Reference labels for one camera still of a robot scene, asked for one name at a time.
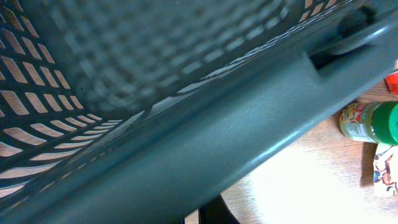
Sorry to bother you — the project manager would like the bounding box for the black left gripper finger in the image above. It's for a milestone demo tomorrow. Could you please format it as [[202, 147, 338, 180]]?
[[198, 195, 240, 224]]

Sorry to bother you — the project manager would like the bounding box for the beige snack bag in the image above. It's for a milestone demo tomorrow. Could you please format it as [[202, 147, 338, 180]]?
[[373, 143, 397, 197]]

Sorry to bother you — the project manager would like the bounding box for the green lid spice jar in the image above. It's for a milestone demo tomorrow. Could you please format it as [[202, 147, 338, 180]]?
[[339, 101, 397, 146]]

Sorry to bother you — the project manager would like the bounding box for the grey plastic basket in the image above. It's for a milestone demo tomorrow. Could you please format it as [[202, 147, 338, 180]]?
[[1, 0, 397, 223]]

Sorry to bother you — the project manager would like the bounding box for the spaghetti pasta packet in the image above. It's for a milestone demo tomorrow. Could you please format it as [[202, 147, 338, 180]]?
[[384, 72, 398, 96]]

